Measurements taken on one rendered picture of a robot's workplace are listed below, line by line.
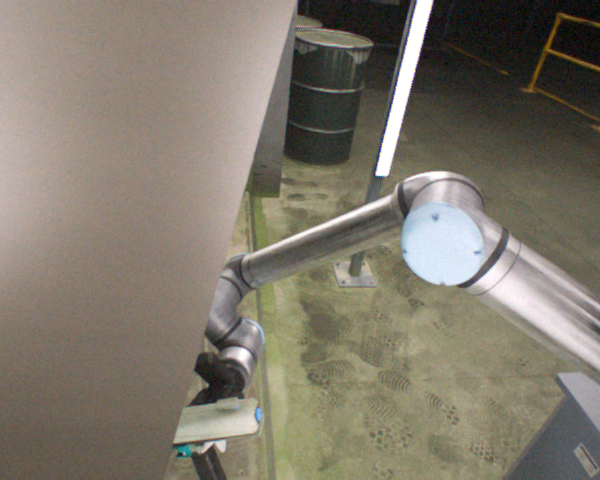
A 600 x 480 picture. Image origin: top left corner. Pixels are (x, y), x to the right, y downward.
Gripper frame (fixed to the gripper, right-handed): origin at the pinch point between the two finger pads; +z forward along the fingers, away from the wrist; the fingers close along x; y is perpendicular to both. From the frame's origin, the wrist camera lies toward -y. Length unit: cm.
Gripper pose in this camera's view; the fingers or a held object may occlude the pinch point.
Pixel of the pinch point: (194, 442)
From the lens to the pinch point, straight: 80.8
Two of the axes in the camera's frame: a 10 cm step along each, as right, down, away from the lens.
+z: -1.1, 3.1, -9.4
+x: -9.6, 2.0, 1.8
